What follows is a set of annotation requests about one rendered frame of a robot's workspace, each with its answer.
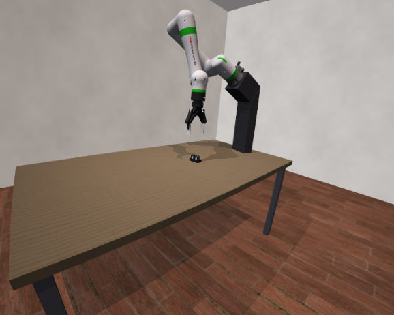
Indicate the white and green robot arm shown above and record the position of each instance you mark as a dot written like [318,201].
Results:
[183,30]

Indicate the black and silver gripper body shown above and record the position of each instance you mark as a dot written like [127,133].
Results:
[196,106]

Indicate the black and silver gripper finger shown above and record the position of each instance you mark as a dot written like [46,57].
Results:
[189,119]
[203,120]

